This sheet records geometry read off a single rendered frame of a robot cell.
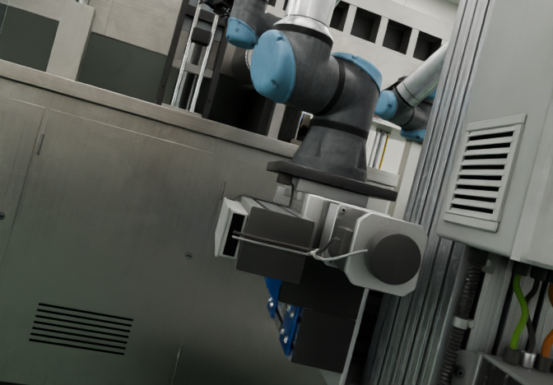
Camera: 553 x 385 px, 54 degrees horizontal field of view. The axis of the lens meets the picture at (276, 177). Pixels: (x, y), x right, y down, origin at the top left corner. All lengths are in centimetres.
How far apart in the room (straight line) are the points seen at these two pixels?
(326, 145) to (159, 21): 126
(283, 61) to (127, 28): 126
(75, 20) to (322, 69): 107
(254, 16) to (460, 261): 73
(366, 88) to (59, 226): 89
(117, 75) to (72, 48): 30
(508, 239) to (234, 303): 113
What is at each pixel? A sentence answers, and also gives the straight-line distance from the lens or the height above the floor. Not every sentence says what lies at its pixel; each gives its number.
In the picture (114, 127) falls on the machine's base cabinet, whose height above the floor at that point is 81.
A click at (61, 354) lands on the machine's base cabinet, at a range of 162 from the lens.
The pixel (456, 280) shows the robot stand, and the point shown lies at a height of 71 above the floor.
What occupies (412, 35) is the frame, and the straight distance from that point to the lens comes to 249.
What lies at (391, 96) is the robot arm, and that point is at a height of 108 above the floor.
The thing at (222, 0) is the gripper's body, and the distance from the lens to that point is 139.
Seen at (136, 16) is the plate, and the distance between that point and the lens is 216.
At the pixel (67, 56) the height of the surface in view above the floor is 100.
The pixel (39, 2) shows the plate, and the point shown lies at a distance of 218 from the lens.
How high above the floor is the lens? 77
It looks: 1 degrees up
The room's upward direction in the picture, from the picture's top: 15 degrees clockwise
